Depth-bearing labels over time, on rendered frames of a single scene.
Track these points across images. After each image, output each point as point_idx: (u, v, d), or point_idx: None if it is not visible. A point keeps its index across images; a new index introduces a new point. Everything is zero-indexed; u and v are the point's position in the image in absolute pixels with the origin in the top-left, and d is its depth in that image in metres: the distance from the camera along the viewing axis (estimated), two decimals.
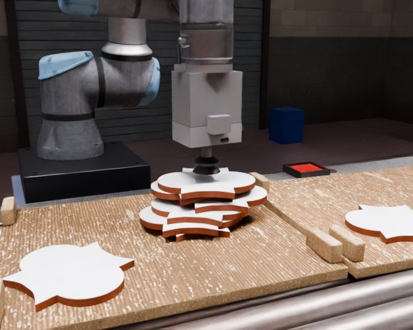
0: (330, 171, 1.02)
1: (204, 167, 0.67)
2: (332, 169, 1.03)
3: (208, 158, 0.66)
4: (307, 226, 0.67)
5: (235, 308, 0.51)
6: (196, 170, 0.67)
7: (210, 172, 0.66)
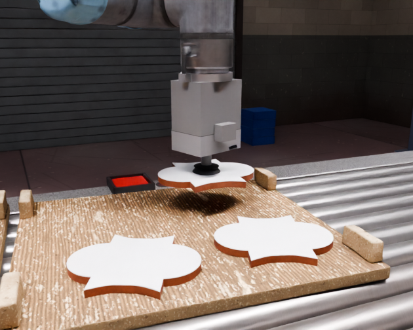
0: (164, 184, 0.85)
1: (206, 167, 0.67)
2: None
3: (210, 158, 0.66)
4: (16, 267, 0.50)
5: None
6: (198, 171, 0.67)
7: (213, 171, 0.66)
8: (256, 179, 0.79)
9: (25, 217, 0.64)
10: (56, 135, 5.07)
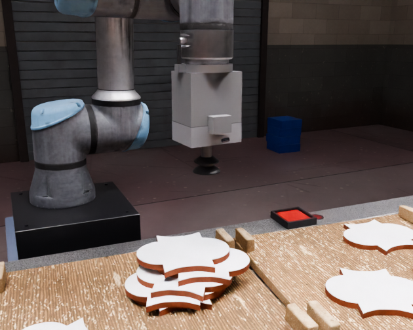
0: (317, 217, 1.03)
1: (204, 167, 0.67)
2: (319, 215, 1.05)
3: (208, 158, 0.66)
4: (288, 294, 0.68)
5: None
6: (196, 170, 0.67)
7: (210, 172, 0.66)
8: (402, 215, 0.98)
9: (250, 251, 0.82)
10: None
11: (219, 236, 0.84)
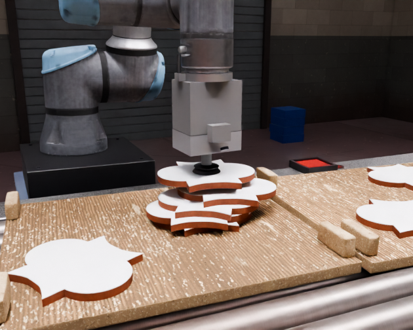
0: (337, 166, 1.00)
1: (204, 167, 0.67)
2: (339, 164, 1.02)
3: (208, 158, 0.66)
4: (317, 220, 0.65)
5: (247, 303, 0.50)
6: (196, 170, 0.67)
7: (210, 172, 0.66)
8: None
9: None
10: None
11: None
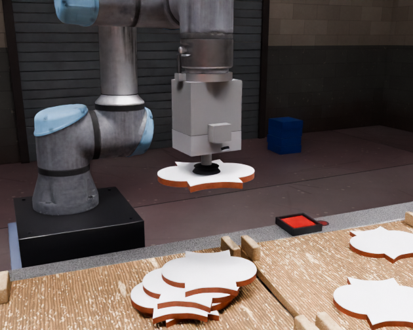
0: (322, 223, 1.03)
1: (204, 167, 0.67)
2: (324, 220, 1.04)
3: (208, 158, 0.66)
4: (295, 304, 0.68)
5: None
6: (196, 170, 0.67)
7: (210, 172, 0.66)
8: (408, 221, 0.97)
9: (256, 258, 0.81)
10: None
11: (225, 243, 0.83)
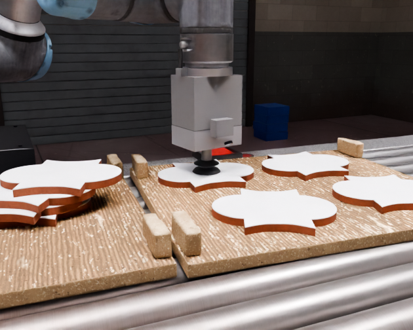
0: (246, 156, 0.89)
1: (204, 167, 0.67)
2: (250, 154, 0.91)
3: (208, 158, 0.66)
4: (164, 213, 0.54)
5: (14, 317, 0.39)
6: (196, 170, 0.67)
7: (211, 172, 0.66)
8: (340, 148, 0.83)
9: (143, 177, 0.68)
10: (71, 130, 5.11)
11: (108, 160, 0.70)
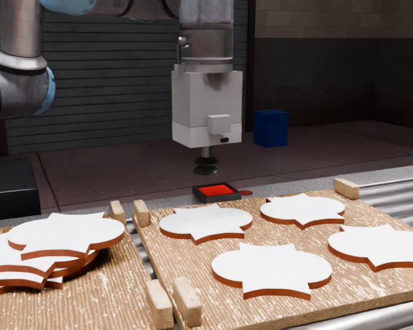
0: (246, 193, 0.91)
1: (204, 167, 0.67)
2: (249, 190, 0.93)
3: (208, 158, 0.66)
4: (165, 272, 0.56)
5: None
6: (196, 170, 0.67)
7: (210, 172, 0.66)
8: (337, 189, 0.85)
9: (145, 225, 0.70)
10: (71, 137, 5.13)
11: (111, 208, 0.72)
